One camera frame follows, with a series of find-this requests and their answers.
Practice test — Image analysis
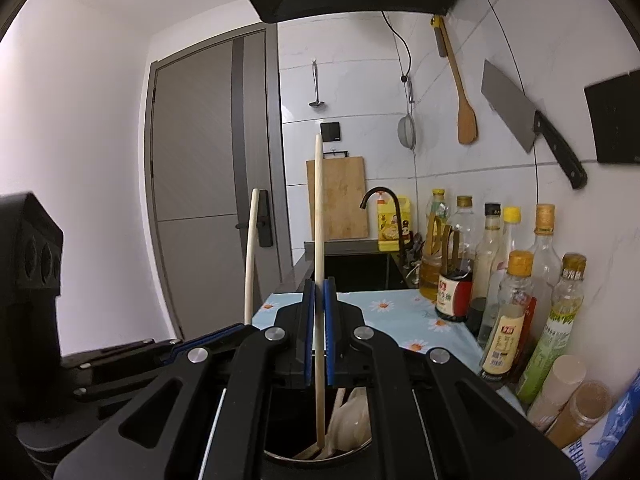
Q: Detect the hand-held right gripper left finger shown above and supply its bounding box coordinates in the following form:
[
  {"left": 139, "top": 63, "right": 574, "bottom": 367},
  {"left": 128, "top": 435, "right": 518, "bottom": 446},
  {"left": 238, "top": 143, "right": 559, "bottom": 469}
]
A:
[{"left": 54, "top": 279, "right": 318, "bottom": 480}]

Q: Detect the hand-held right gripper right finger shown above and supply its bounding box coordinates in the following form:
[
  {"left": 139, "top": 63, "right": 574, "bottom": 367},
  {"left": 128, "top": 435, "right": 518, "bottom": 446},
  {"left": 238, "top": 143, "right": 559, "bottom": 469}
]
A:
[{"left": 323, "top": 277, "right": 582, "bottom": 480}]

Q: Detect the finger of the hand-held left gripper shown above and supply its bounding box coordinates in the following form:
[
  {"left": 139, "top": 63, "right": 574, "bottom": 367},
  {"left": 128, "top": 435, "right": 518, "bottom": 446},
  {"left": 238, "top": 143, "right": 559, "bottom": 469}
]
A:
[
  {"left": 74, "top": 363, "right": 172, "bottom": 404},
  {"left": 61, "top": 323, "right": 257, "bottom": 370}
]

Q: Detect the pale wooden chopstick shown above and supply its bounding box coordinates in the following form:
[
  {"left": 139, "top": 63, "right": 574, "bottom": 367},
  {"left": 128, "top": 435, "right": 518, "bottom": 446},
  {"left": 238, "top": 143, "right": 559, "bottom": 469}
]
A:
[
  {"left": 312, "top": 133, "right": 327, "bottom": 449},
  {"left": 243, "top": 188, "right": 260, "bottom": 327}
]

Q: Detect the black utensil holder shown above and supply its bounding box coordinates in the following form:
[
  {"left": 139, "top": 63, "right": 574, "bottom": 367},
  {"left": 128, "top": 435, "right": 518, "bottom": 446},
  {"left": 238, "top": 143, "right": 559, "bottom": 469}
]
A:
[{"left": 261, "top": 385, "right": 377, "bottom": 467}]

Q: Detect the white ceramic spoon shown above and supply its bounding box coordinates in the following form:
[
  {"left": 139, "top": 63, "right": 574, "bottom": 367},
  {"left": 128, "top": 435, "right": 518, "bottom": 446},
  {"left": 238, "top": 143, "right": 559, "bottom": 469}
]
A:
[{"left": 325, "top": 386, "right": 374, "bottom": 461}]

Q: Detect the daisy print tablecloth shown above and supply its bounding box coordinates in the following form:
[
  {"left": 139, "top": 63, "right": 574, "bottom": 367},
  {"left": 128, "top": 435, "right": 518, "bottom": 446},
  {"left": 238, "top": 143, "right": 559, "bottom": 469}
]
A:
[{"left": 251, "top": 289, "right": 527, "bottom": 397}]

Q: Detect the black kitchen sink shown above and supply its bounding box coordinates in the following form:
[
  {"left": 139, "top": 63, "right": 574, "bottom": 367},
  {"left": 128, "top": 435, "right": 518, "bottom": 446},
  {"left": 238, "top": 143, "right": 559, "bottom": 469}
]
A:
[{"left": 301, "top": 238, "right": 422, "bottom": 294}]

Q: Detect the dark clutter beside faucet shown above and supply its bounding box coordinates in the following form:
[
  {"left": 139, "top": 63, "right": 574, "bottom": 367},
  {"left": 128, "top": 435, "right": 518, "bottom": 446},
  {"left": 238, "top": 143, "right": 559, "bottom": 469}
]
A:
[{"left": 401, "top": 232, "right": 427, "bottom": 282}]

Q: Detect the yellow cap cooking oil bottle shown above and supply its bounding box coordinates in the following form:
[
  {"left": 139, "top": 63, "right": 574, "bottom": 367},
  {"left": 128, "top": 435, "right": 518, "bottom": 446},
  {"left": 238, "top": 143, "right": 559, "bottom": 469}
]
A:
[{"left": 418, "top": 188, "right": 452, "bottom": 302}]

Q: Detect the yellow oil jug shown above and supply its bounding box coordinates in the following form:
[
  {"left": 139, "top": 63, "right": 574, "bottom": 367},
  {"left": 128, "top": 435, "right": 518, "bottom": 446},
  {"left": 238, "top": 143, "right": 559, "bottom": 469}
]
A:
[{"left": 377, "top": 197, "right": 414, "bottom": 253}]

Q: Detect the red label soy sauce bottle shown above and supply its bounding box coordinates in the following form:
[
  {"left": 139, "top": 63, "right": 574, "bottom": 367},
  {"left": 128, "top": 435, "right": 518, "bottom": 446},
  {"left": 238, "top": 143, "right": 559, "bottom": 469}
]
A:
[{"left": 435, "top": 195, "right": 476, "bottom": 323}]

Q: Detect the wooden cutting board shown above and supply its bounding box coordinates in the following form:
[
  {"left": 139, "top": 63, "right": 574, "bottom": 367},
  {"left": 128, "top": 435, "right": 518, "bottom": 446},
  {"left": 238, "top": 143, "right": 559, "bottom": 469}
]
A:
[{"left": 306, "top": 148, "right": 370, "bottom": 242}]

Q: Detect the grey door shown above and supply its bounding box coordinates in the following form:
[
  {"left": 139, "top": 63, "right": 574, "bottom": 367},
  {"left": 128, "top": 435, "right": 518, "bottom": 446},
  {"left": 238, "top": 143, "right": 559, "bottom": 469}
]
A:
[{"left": 144, "top": 24, "right": 295, "bottom": 357}]

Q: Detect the black faucet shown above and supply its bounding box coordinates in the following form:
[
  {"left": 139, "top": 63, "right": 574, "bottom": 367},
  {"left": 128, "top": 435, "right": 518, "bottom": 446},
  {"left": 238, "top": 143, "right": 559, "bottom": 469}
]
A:
[{"left": 359, "top": 187, "right": 409, "bottom": 262}]

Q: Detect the orange cap small sauce bottle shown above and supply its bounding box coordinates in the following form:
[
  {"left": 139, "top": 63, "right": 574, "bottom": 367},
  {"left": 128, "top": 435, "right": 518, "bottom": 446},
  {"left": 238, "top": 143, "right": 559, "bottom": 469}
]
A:
[{"left": 479, "top": 250, "right": 536, "bottom": 381}]

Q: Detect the yellow cap clear bottle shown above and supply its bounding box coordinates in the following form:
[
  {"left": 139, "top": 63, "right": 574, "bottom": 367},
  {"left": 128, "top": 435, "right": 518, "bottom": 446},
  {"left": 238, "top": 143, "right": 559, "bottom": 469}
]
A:
[{"left": 487, "top": 206, "right": 524, "bottom": 281}]

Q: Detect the green label bottle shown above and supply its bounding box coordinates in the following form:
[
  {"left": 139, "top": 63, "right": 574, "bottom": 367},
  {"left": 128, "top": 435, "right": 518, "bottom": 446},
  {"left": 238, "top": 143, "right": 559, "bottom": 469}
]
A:
[{"left": 515, "top": 253, "right": 588, "bottom": 404}]

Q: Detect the hanging mesh strainer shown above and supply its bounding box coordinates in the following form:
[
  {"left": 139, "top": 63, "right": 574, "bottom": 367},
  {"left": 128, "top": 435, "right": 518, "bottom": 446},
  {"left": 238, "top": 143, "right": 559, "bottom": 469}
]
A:
[{"left": 397, "top": 74, "right": 418, "bottom": 151}]

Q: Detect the gold cap tall clear bottle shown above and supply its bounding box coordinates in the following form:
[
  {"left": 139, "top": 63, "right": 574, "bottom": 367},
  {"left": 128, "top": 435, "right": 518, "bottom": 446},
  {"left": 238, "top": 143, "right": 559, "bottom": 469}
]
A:
[{"left": 526, "top": 203, "right": 564, "bottom": 311}]

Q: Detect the beige cap spice jar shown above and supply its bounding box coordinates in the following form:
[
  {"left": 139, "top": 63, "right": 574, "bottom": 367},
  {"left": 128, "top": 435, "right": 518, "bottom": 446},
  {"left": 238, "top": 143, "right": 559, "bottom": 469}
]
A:
[{"left": 526, "top": 354, "right": 589, "bottom": 432}]

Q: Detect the hanging steel ladle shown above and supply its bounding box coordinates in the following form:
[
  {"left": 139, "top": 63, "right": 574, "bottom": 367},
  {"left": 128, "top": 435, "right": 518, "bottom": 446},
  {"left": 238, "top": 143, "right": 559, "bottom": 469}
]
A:
[{"left": 308, "top": 59, "right": 329, "bottom": 110}]

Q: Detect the hanging wooden spatula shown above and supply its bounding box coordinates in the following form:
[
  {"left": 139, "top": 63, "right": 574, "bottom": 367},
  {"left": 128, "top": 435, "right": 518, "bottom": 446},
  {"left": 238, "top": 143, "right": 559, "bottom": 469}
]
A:
[{"left": 432, "top": 15, "right": 479, "bottom": 146}]

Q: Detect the brown spice jar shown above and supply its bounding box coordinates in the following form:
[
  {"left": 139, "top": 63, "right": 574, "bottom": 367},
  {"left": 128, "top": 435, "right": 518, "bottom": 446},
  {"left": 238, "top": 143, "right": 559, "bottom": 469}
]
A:
[{"left": 546, "top": 380, "right": 614, "bottom": 449}]

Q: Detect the blue and white package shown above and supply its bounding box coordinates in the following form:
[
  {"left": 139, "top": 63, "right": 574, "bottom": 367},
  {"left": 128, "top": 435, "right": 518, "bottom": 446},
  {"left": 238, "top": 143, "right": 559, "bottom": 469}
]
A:
[{"left": 562, "top": 385, "right": 637, "bottom": 478}]

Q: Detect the black door lock handle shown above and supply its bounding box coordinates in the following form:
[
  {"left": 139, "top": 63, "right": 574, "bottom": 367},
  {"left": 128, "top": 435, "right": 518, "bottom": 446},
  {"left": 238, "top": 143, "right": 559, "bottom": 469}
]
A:
[{"left": 234, "top": 189, "right": 275, "bottom": 249}]

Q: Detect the steel cleaver black handle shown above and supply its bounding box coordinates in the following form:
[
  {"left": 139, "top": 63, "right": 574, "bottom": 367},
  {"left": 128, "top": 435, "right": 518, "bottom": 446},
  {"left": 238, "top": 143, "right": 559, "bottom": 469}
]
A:
[{"left": 480, "top": 58, "right": 589, "bottom": 190}]

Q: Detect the black hanging cable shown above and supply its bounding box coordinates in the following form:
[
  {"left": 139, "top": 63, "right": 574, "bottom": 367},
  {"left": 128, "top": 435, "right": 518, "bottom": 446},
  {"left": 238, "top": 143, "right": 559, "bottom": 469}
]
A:
[{"left": 382, "top": 10, "right": 414, "bottom": 82}]

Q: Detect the black wall outlet panel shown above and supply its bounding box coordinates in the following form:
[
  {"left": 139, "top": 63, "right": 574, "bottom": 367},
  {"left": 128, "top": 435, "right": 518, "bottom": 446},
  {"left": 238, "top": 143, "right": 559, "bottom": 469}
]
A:
[{"left": 583, "top": 70, "right": 640, "bottom": 165}]

